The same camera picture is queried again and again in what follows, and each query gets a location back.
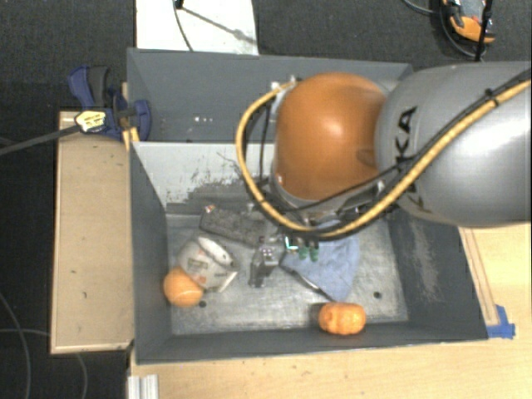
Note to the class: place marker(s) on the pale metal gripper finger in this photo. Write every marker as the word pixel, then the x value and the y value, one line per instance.
pixel 271 257
pixel 256 273

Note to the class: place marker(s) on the grey metal bin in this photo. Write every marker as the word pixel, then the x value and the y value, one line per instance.
pixel 291 310

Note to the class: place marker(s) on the light blue cloth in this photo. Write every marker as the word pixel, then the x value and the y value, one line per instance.
pixel 336 264

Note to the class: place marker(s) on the white spray bottle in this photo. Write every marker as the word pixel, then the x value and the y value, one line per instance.
pixel 205 262

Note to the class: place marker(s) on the orange ball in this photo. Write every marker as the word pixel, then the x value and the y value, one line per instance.
pixel 182 289

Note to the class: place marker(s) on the orange toy pumpkin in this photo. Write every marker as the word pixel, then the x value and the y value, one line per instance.
pixel 341 318

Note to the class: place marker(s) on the pale wood flat board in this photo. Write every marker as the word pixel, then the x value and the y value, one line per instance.
pixel 93 243

